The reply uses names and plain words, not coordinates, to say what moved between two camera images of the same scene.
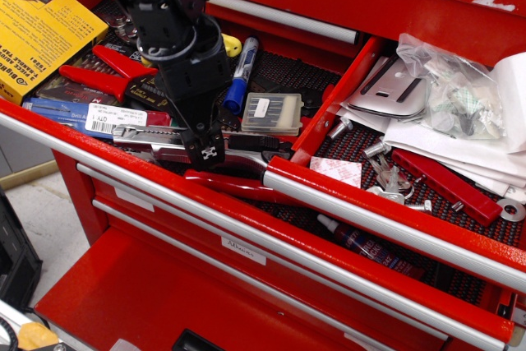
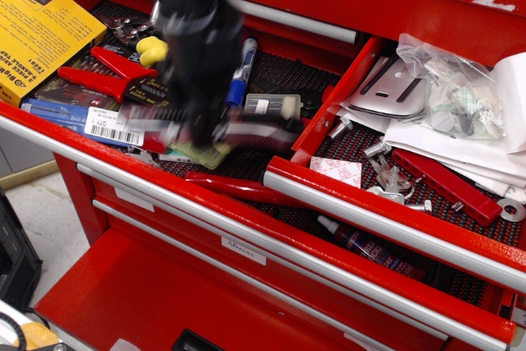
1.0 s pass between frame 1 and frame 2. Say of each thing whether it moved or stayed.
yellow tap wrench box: stayed
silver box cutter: moved
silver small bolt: stayed
